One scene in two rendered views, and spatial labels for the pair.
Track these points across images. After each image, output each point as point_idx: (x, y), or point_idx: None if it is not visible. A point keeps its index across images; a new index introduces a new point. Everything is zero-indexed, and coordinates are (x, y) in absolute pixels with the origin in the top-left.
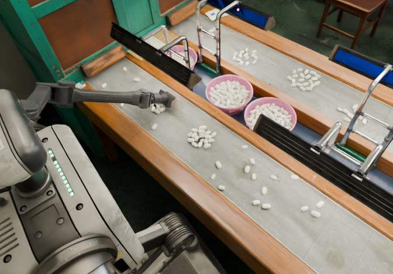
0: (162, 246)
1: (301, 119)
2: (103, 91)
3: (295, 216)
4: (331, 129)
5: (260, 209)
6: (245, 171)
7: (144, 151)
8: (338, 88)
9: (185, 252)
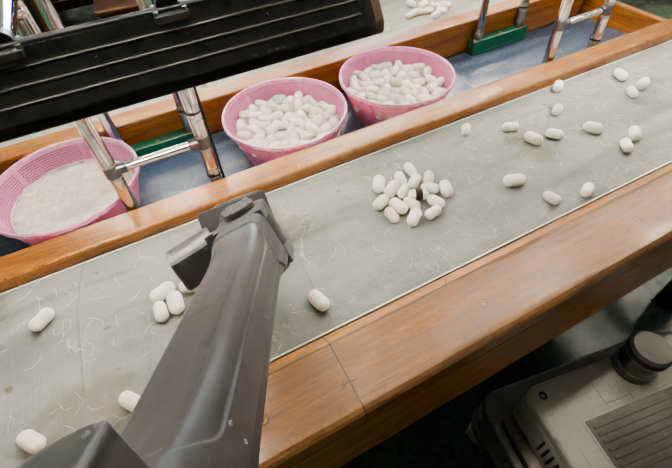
0: None
1: (403, 61)
2: (207, 311)
3: (648, 107)
4: None
5: (639, 146)
6: (541, 138)
7: (437, 348)
8: None
9: (654, 389)
